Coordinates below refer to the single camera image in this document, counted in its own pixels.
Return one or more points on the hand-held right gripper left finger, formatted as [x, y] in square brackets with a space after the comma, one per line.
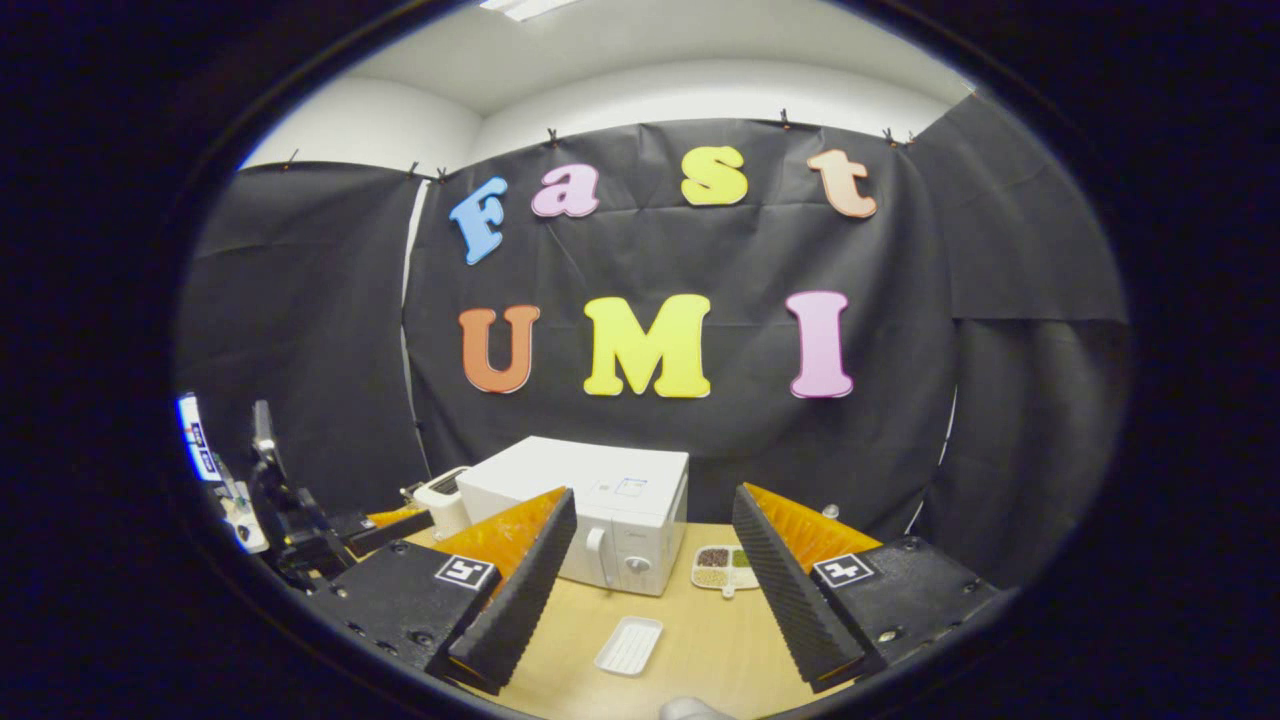
[525, 605]

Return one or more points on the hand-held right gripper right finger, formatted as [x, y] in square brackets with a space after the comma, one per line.
[785, 595]

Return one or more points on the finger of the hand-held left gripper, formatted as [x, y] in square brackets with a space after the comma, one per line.
[390, 530]

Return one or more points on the white rectangular tray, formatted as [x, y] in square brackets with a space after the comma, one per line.
[628, 645]

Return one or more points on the white microwave oven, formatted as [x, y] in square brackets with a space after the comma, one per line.
[580, 470]

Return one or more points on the white toaster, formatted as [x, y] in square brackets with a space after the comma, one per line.
[445, 510]

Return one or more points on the white divided bean plate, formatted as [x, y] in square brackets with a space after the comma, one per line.
[722, 580]

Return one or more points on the white printed poster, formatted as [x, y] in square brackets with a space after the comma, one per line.
[195, 440]

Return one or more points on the black backdrop cloth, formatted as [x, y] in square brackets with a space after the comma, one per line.
[700, 260]

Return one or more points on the ceiling light panel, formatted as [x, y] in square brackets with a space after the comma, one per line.
[525, 8]

